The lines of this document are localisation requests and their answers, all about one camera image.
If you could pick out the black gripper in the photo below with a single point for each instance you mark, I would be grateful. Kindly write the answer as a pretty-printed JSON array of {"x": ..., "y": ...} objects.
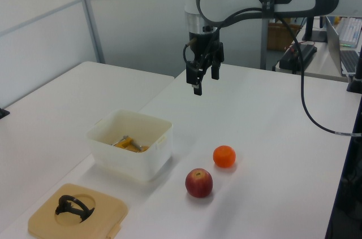
[{"x": 205, "y": 42}]

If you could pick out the orange mandarin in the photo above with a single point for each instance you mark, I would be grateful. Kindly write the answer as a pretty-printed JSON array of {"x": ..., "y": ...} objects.
[{"x": 224, "y": 156}]

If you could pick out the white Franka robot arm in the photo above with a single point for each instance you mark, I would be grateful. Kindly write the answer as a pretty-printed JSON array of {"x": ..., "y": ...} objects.
[{"x": 215, "y": 4}]

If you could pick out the white plastic container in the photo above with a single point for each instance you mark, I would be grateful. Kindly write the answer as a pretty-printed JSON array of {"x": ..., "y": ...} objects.
[{"x": 127, "y": 165}]

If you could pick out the tan container lid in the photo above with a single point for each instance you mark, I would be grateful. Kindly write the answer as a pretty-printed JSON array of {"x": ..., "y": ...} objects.
[{"x": 107, "y": 208}]

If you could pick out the black electronics box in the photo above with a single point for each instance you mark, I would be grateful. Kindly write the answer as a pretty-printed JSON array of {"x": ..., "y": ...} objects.
[{"x": 306, "y": 52}]

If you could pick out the yellow tool with metal bolts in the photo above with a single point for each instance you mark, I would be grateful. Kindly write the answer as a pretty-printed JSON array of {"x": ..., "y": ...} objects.
[{"x": 124, "y": 144}]

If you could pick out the red apple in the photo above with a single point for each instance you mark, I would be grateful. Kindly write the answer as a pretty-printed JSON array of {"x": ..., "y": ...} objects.
[{"x": 198, "y": 184}]

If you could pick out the black monitor stand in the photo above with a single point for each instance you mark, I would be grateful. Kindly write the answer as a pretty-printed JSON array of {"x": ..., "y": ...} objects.
[{"x": 309, "y": 28}]

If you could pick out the silver laptop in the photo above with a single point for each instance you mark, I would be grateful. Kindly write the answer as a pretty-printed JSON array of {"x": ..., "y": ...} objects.
[{"x": 333, "y": 49}]

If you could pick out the grey partition post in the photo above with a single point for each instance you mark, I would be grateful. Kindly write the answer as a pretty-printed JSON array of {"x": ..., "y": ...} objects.
[{"x": 90, "y": 18}]

